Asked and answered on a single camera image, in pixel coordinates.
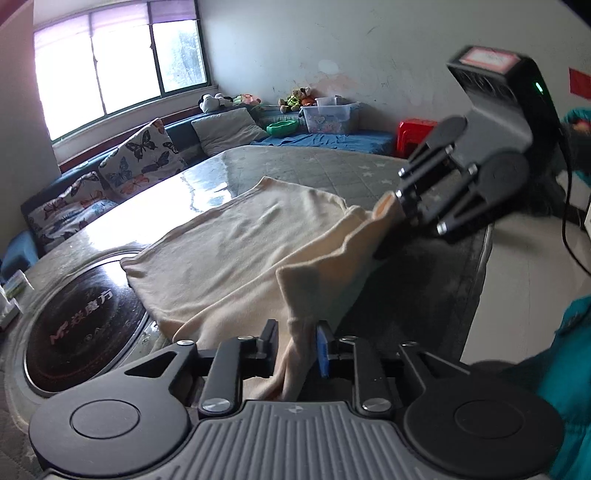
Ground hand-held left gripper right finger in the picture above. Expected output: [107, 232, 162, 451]
[315, 322, 469, 412]

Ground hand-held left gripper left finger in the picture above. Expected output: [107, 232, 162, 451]
[122, 318, 280, 414]

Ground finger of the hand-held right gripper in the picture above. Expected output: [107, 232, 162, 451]
[394, 138, 458, 219]
[407, 162, 498, 245]

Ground cream knit garment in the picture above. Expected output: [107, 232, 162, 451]
[120, 176, 408, 403]

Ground person's right forearm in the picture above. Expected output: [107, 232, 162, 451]
[558, 107, 591, 177]

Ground red plastic stool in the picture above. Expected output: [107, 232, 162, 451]
[396, 119, 440, 158]

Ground blue sofa cloth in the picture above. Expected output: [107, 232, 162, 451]
[252, 131, 398, 156]

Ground clear plastic storage box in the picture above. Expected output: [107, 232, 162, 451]
[300, 96, 362, 136]

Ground brown and green plush toys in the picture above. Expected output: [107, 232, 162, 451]
[277, 87, 317, 114]

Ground green plastic bowl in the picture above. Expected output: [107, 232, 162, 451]
[266, 121, 300, 138]

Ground round black induction cooktop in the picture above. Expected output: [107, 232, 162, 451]
[21, 249, 151, 398]

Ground person's teal jacket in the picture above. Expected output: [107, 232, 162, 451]
[501, 295, 591, 480]

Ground plain grey cushion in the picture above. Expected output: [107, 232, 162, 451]
[191, 108, 269, 156]

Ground white plush toy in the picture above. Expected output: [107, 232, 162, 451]
[199, 93, 234, 114]

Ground butterfly print pillow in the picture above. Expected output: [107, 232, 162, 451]
[27, 172, 117, 251]
[99, 119, 188, 200]

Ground green patterned box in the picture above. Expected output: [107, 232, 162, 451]
[2, 271, 34, 297]

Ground white box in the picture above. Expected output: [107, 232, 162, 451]
[0, 295, 20, 329]

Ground blue corner sofa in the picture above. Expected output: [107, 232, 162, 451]
[0, 107, 399, 278]

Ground large window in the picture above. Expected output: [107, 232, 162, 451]
[33, 0, 219, 142]

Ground purple roller blind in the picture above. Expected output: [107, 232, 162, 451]
[34, 0, 200, 46]

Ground red wall paper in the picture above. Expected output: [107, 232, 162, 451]
[569, 68, 591, 100]

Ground black cable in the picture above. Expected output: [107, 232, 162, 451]
[556, 124, 591, 276]

